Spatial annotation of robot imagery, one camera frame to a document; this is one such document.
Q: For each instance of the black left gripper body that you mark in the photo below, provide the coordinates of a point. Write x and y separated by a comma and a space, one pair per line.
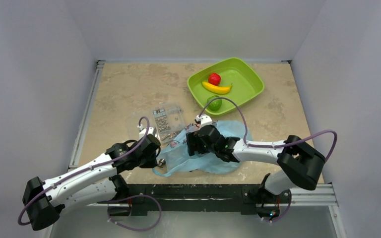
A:
148, 161

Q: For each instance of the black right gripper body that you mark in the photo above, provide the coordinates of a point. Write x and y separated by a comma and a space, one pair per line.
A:
192, 144

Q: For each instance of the light blue plastic bag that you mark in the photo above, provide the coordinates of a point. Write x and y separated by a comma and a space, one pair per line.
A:
178, 160

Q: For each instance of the green fake fruit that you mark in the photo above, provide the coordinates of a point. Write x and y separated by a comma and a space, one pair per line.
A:
214, 104

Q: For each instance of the yellow fake fruit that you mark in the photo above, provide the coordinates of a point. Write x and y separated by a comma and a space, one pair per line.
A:
222, 90

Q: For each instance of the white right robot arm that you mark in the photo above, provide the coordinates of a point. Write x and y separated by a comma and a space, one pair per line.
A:
300, 163

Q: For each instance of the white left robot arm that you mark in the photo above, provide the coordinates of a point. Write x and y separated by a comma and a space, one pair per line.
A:
97, 181

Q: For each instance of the red fake fruit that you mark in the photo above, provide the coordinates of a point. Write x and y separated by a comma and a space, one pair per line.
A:
214, 79

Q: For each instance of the black metal clamp tool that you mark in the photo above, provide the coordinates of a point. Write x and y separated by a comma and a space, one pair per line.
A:
161, 163

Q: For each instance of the clear plastic screw box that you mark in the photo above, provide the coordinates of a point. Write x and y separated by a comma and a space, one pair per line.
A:
166, 118

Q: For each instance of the green plastic tray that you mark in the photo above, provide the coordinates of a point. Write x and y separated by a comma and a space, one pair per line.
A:
232, 79

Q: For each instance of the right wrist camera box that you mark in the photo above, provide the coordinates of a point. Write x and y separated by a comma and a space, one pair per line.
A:
203, 120

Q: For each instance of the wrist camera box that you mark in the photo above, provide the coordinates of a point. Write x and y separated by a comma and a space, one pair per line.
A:
203, 120
148, 131

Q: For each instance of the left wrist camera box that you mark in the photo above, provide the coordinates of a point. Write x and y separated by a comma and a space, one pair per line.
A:
148, 131

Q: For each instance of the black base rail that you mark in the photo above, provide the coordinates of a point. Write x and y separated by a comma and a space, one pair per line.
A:
246, 199

